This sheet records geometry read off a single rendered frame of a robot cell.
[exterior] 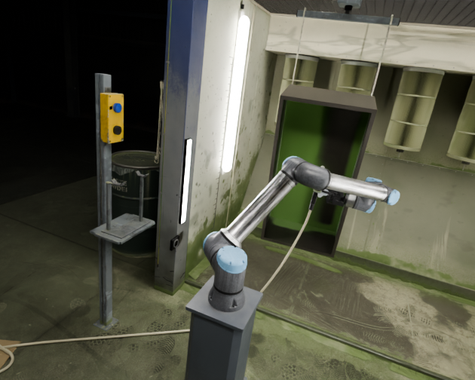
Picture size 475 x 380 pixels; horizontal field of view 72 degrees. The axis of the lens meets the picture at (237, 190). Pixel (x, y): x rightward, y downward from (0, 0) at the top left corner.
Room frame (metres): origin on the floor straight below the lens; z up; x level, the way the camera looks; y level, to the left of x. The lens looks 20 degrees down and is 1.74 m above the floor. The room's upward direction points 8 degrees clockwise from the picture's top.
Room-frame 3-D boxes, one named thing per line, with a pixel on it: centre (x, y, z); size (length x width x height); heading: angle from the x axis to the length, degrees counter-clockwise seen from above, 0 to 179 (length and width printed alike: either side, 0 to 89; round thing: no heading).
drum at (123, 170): (2.89, 0.92, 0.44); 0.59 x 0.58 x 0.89; 51
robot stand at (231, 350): (1.38, -0.02, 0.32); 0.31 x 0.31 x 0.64; 70
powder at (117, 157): (2.89, 0.93, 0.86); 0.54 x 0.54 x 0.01
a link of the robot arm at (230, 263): (1.39, -0.02, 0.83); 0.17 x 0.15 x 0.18; 24
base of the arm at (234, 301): (1.38, -0.02, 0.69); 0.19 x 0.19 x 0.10
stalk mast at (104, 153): (1.78, 0.78, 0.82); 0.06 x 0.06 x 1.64; 70
